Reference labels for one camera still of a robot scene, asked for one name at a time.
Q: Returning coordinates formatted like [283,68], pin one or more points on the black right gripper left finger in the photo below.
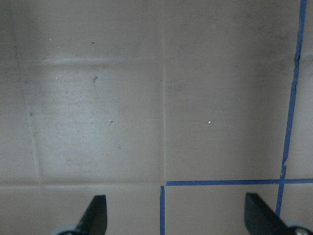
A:
[95,219]

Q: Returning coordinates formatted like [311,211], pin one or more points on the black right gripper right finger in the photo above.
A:
[260,219]

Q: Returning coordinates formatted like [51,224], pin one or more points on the brown paper table cover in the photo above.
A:
[173,109]

